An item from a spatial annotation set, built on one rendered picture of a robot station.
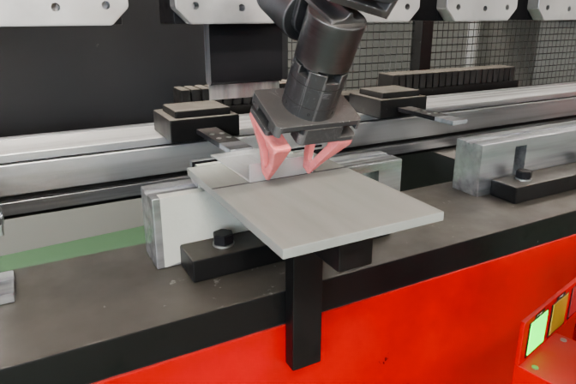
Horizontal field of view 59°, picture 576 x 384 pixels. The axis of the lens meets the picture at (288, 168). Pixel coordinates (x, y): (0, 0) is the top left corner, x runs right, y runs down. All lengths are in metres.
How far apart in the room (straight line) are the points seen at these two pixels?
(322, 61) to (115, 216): 2.62
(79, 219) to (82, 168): 2.13
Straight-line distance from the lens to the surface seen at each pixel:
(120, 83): 1.15
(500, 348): 0.96
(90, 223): 3.02
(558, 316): 0.78
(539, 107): 1.47
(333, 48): 0.48
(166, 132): 0.87
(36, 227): 2.98
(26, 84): 1.13
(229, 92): 0.68
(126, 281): 0.67
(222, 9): 0.62
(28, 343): 0.59
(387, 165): 0.80
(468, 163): 0.97
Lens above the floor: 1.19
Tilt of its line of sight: 17 degrees down
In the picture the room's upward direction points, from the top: straight up
